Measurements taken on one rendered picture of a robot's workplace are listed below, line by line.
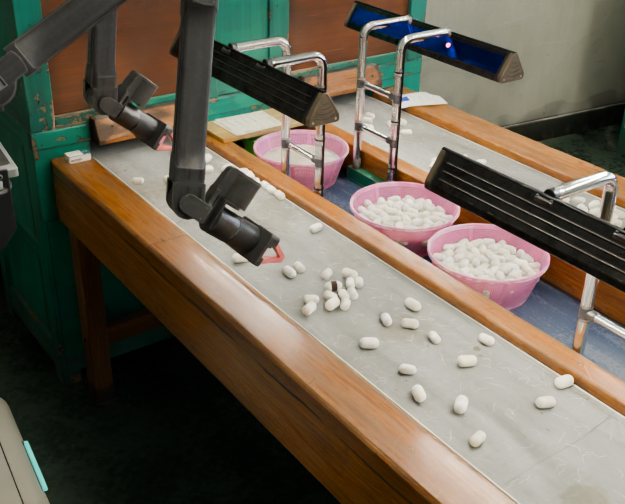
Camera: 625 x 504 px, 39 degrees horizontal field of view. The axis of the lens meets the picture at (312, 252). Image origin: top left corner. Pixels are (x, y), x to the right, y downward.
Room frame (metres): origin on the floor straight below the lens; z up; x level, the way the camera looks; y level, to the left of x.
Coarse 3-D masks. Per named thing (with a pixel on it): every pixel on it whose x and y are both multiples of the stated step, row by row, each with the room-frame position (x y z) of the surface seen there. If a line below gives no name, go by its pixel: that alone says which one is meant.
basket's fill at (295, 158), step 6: (270, 150) 2.33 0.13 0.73; (276, 150) 2.32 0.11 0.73; (306, 150) 2.33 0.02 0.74; (312, 150) 2.33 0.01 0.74; (330, 150) 2.34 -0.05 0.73; (264, 156) 2.29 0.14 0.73; (270, 156) 2.28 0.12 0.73; (276, 156) 2.29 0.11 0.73; (294, 156) 2.28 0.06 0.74; (300, 156) 2.28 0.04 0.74; (324, 156) 2.31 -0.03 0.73; (330, 156) 2.29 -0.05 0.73; (336, 156) 2.30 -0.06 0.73; (294, 162) 2.23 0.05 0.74; (300, 162) 2.23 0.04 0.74; (306, 162) 2.24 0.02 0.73; (312, 162) 2.24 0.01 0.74; (324, 162) 2.26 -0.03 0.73; (300, 168) 2.20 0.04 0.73
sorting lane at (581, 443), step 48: (144, 192) 2.01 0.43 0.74; (288, 240) 1.77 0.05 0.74; (336, 240) 1.77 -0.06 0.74; (288, 288) 1.56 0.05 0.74; (384, 288) 1.57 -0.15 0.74; (336, 336) 1.38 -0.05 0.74; (384, 336) 1.39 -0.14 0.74; (384, 384) 1.24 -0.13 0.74; (432, 384) 1.24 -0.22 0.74; (480, 384) 1.25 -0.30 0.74; (528, 384) 1.25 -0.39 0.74; (432, 432) 1.11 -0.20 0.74; (528, 432) 1.12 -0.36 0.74; (576, 432) 1.12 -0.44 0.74; (624, 432) 1.13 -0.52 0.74; (528, 480) 1.01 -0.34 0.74; (576, 480) 1.01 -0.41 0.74; (624, 480) 1.01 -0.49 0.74
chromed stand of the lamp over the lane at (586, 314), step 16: (592, 176) 1.30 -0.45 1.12; (608, 176) 1.31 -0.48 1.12; (544, 192) 1.25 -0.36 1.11; (560, 192) 1.24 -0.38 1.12; (576, 192) 1.26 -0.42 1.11; (608, 192) 1.33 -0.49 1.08; (608, 208) 1.32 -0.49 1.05; (624, 240) 1.11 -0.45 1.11; (592, 288) 1.32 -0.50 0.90; (592, 304) 1.33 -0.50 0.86; (592, 320) 1.31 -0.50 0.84; (608, 320) 1.30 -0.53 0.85; (576, 336) 1.33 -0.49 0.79; (624, 336) 1.26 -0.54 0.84
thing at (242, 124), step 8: (256, 112) 2.51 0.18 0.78; (264, 112) 2.52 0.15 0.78; (216, 120) 2.44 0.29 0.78; (224, 120) 2.44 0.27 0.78; (232, 120) 2.44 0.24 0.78; (240, 120) 2.44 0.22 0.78; (248, 120) 2.44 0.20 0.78; (256, 120) 2.44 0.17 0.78; (264, 120) 2.45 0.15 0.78; (272, 120) 2.45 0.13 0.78; (224, 128) 2.37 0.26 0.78; (232, 128) 2.37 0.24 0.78; (240, 128) 2.37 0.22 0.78; (248, 128) 2.38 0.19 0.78; (256, 128) 2.38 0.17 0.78; (264, 128) 2.38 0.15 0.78
